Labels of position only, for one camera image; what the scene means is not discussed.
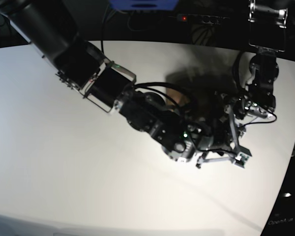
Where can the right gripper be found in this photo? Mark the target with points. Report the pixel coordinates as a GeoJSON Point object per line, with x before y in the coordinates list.
{"type": "Point", "coordinates": [197, 140]}

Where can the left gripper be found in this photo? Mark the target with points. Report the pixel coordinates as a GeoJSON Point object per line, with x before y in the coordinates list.
{"type": "Point", "coordinates": [239, 112]}

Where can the brown T-shirt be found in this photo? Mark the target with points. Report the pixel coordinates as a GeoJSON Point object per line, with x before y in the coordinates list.
{"type": "Point", "coordinates": [207, 102]}

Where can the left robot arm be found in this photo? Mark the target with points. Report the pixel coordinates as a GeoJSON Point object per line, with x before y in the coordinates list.
{"type": "Point", "coordinates": [267, 34]}

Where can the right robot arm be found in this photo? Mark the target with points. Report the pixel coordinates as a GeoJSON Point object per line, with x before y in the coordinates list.
{"type": "Point", "coordinates": [162, 110]}

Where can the black power strip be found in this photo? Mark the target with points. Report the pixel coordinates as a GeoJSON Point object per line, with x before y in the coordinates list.
{"type": "Point", "coordinates": [201, 19]}

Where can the blue box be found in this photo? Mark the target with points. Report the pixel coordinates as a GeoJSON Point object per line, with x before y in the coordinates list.
{"type": "Point", "coordinates": [131, 5]}

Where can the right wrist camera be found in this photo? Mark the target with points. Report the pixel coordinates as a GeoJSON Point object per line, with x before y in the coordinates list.
{"type": "Point", "coordinates": [242, 157]}

